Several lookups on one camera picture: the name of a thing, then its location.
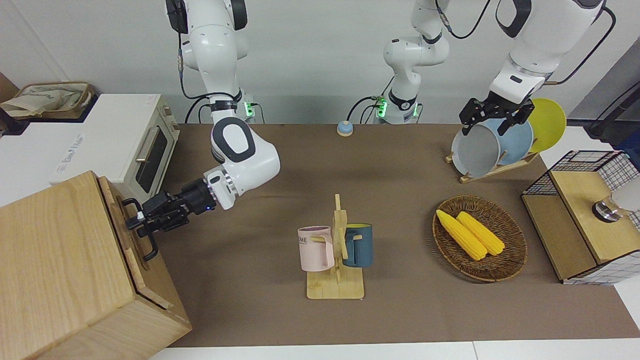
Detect light blue plate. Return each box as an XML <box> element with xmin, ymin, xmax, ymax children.
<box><xmin>482</xmin><ymin>117</ymin><xmax>535</xmax><ymax>166</ymax></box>

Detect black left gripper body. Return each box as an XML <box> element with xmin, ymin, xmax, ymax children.
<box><xmin>459</xmin><ymin>92</ymin><xmax>534</xmax><ymax>125</ymax></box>

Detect white toaster oven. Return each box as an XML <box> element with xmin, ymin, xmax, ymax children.
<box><xmin>30</xmin><ymin>93</ymin><xmax>181</xmax><ymax>207</ymax></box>

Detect round wicker basket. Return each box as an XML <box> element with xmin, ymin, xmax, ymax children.
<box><xmin>432</xmin><ymin>195</ymin><xmax>529</xmax><ymax>283</ymax></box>

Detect wicker tray with cloth bag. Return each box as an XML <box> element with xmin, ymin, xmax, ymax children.
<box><xmin>0</xmin><ymin>81</ymin><xmax>97</xmax><ymax>121</ymax></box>

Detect yellow corn cob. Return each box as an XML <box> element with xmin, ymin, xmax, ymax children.
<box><xmin>435</xmin><ymin>209</ymin><xmax>488</xmax><ymax>261</ymax></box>
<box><xmin>456</xmin><ymin>211</ymin><xmax>506</xmax><ymax>257</ymax></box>

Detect wooden plate rack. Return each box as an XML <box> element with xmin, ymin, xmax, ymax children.
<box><xmin>445</xmin><ymin>150</ymin><xmax>540</xmax><ymax>185</ymax></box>

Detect yellow plate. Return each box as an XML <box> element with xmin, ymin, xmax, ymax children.
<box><xmin>527</xmin><ymin>98</ymin><xmax>567</xmax><ymax>154</ymax></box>

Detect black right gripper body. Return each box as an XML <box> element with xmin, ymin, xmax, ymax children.
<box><xmin>140</xmin><ymin>178</ymin><xmax>219</xmax><ymax>234</ymax></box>

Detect wooden mug tree stand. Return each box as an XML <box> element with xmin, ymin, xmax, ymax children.
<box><xmin>306</xmin><ymin>193</ymin><xmax>365</xmax><ymax>301</ymax></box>

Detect wooden drawer with black handle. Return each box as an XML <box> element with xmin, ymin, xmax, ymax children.
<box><xmin>97</xmin><ymin>175</ymin><xmax>174</xmax><ymax>312</ymax></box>

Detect dark blue mug yellow inside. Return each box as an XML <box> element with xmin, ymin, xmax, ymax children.
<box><xmin>343</xmin><ymin>223</ymin><xmax>374</xmax><ymax>269</ymax></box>

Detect pink mug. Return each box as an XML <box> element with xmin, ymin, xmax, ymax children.
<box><xmin>297</xmin><ymin>225</ymin><xmax>335</xmax><ymax>273</ymax></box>

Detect wooden cabinet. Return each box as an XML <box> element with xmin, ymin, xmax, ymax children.
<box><xmin>0</xmin><ymin>170</ymin><xmax>193</xmax><ymax>360</ymax></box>

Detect grey plate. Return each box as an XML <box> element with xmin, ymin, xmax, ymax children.
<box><xmin>451</xmin><ymin>123</ymin><xmax>502</xmax><ymax>179</ymax></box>

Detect black cable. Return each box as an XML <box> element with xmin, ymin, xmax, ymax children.
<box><xmin>544</xmin><ymin>5</ymin><xmax>617</xmax><ymax>87</ymax></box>
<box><xmin>176</xmin><ymin>30</ymin><xmax>213</xmax><ymax>101</ymax></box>
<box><xmin>434</xmin><ymin>0</ymin><xmax>494</xmax><ymax>40</ymax></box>

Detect brown table mat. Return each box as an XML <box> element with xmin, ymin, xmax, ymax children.
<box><xmin>150</xmin><ymin>123</ymin><xmax>640</xmax><ymax>349</ymax></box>

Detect wire grid shelf wooden boards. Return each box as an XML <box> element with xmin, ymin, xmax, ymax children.
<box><xmin>521</xmin><ymin>149</ymin><xmax>640</xmax><ymax>286</ymax></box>

